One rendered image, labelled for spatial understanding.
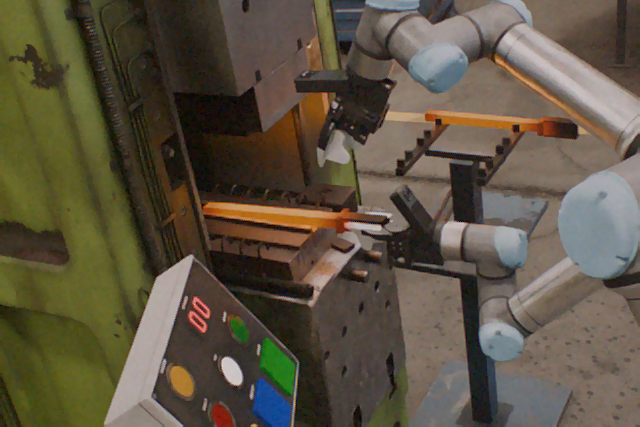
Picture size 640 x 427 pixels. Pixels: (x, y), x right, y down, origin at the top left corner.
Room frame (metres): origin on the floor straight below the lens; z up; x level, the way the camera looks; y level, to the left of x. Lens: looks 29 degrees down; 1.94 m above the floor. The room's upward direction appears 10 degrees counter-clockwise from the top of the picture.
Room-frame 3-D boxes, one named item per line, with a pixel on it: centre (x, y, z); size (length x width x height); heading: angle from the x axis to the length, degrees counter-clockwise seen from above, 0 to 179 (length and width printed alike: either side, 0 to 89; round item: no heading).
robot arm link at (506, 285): (1.38, -0.32, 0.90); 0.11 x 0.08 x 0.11; 167
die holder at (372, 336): (1.75, 0.17, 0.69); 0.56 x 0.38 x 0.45; 58
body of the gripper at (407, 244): (1.49, -0.19, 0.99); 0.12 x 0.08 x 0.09; 58
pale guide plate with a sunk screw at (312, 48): (1.92, -0.04, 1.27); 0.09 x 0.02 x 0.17; 148
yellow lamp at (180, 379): (0.97, 0.22, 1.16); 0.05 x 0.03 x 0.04; 148
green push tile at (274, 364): (1.15, 0.11, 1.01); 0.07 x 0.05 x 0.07; 173
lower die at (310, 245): (1.70, 0.19, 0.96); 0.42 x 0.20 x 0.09; 58
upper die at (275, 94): (1.70, 0.19, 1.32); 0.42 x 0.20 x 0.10; 58
